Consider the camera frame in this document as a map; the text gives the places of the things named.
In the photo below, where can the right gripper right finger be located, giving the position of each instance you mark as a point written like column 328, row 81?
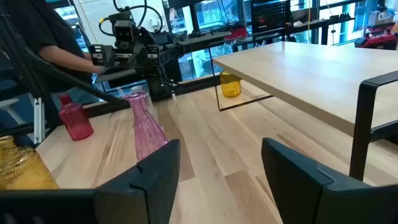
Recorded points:
column 304, row 193

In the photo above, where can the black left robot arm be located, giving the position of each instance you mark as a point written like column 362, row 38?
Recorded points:
column 158, row 84

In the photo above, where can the tall pink ribbed vase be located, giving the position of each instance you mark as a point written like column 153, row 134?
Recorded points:
column 146, row 130

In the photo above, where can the red machine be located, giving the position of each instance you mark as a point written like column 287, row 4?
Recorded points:
column 379, row 39

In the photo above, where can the yellow glass jar vase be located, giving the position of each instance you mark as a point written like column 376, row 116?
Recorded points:
column 21, row 168
column 230, row 85

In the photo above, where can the wooden shelf with black frame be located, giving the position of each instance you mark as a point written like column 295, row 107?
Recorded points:
column 311, row 71

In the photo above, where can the person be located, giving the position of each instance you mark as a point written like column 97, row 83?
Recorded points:
column 46, row 25

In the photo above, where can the person's forearm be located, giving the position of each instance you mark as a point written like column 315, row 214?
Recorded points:
column 68, row 60

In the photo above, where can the black pegboard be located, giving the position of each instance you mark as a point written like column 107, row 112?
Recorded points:
column 270, row 15

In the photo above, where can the red ribbed bottle vase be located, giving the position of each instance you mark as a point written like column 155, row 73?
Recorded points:
column 76, row 123

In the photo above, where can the silver aluminium bracket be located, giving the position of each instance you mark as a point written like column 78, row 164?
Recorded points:
column 38, row 121

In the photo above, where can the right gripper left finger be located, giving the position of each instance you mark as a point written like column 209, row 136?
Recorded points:
column 140, row 193

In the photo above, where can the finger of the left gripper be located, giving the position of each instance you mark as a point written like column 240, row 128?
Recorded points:
column 116, row 75
column 119, row 68

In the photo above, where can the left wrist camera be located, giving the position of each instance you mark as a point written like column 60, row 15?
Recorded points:
column 124, row 31

